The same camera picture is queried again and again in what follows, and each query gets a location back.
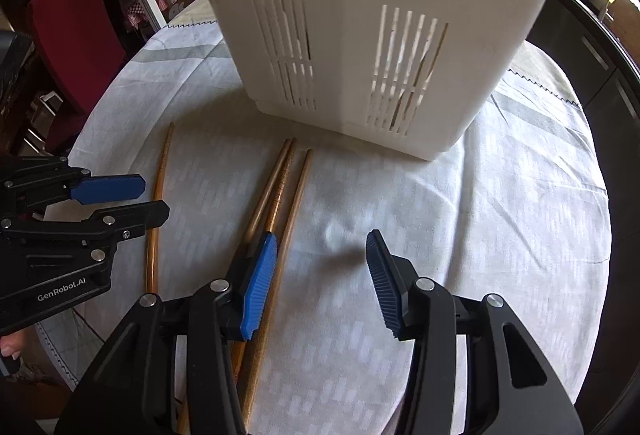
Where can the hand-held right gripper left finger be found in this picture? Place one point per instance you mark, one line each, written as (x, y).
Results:
(260, 285)

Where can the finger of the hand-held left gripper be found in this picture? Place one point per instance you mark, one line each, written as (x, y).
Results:
(107, 189)
(135, 215)

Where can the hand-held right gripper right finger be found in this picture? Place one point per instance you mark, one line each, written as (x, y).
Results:
(382, 285)

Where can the light bamboo chopstick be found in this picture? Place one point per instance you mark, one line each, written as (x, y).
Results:
(151, 265)

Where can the brown wooden chopstick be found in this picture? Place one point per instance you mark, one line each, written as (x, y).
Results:
(298, 195)
(265, 192)

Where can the brown grooved chopstick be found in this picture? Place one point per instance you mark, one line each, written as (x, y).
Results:
(280, 187)

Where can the person's left hand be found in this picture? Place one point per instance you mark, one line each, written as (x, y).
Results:
(7, 346)

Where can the grey green patterned tablecloth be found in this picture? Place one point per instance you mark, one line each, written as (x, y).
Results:
(450, 240)

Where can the red chair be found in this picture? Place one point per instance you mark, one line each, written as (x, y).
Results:
(75, 25)

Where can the green lower kitchen cabinets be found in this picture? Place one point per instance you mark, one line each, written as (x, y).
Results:
(590, 65)

